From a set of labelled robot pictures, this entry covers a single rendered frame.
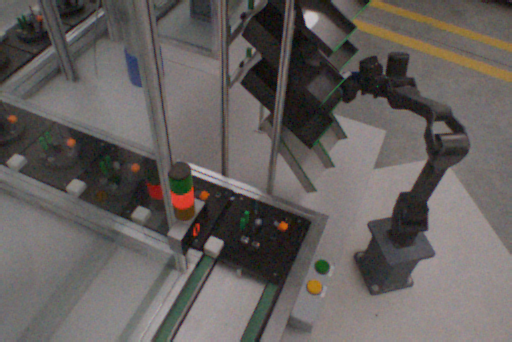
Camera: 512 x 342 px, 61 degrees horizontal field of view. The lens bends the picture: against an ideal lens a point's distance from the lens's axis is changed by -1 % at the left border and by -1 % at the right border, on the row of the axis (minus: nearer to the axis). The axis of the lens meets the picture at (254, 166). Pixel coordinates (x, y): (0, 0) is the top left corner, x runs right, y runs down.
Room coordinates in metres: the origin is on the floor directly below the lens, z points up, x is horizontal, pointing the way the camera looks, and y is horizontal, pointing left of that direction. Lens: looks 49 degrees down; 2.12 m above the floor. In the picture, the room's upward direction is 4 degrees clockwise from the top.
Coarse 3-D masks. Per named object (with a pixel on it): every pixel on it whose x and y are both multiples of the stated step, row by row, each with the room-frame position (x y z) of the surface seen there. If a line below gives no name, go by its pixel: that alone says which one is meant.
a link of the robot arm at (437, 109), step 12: (396, 96) 0.91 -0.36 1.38; (408, 96) 0.89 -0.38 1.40; (420, 96) 0.88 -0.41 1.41; (396, 108) 0.89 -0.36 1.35; (408, 108) 0.86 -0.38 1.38; (420, 108) 0.82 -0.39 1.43; (432, 108) 0.77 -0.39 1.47; (444, 108) 0.77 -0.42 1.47; (432, 120) 0.74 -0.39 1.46; (444, 120) 0.76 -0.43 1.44; (456, 120) 0.75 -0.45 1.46; (432, 132) 0.71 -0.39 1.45; (432, 144) 0.69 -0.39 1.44; (468, 144) 0.69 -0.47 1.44
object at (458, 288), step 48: (384, 192) 1.00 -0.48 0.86; (432, 240) 0.81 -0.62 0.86; (480, 240) 0.82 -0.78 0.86; (336, 288) 0.61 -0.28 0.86; (432, 288) 0.63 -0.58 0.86; (480, 288) 0.64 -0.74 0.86; (336, 336) 0.46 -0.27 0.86; (384, 336) 0.47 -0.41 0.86; (432, 336) 0.48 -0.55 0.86; (480, 336) 0.49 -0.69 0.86
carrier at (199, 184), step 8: (192, 176) 0.92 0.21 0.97; (200, 184) 0.89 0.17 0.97; (208, 184) 0.89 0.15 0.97; (216, 184) 0.90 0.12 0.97; (208, 192) 0.86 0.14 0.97; (224, 192) 0.87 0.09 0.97; (232, 192) 0.87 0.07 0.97; (208, 200) 0.83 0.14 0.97; (216, 200) 0.83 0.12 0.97; (224, 200) 0.83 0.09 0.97; (208, 208) 0.80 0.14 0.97; (216, 208) 0.80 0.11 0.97; (224, 208) 0.81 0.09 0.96; (208, 216) 0.77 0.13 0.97; (216, 216) 0.77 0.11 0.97; (208, 224) 0.74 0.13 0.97; (200, 232) 0.71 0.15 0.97; (208, 232) 0.71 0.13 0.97; (200, 240) 0.68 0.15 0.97; (200, 248) 0.66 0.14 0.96
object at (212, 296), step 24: (192, 264) 0.61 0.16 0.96; (216, 264) 0.63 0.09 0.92; (288, 264) 0.66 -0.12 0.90; (192, 288) 0.54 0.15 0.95; (216, 288) 0.56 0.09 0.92; (240, 288) 0.56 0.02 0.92; (168, 312) 0.46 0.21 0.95; (192, 312) 0.48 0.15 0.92; (216, 312) 0.49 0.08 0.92; (240, 312) 0.49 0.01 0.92; (264, 312) 0.48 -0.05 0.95; (144, 336) 0.39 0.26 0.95; (168, 336) 0.40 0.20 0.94; (192, 336) 0.42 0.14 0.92; (216, 336) 0.42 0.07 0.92; (240, 336) 0.42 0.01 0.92
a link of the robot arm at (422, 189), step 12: (456, 132) 0.72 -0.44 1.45; (444, 144) 0.68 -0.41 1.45; (456, 144) 0.68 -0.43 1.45; (432, 156) 0.68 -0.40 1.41; (444, 156) 0.67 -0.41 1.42; (456, 156) 0.67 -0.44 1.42; (432, 168) 0.68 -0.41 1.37; (444, 168) 0.68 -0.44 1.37; (420, 180) 0.70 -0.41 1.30; (432, 180) 0.68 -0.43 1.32; (408, 192) 0.73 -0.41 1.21; (420, 192) 0.68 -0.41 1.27; (432, 192) 0.69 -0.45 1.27; (396, 204) 0.72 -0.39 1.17; (408, 204) 0.69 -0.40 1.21; (420, 204) 0.68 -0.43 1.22; (408, 216) 0.67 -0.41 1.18; (420, 216) 0.68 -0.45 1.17
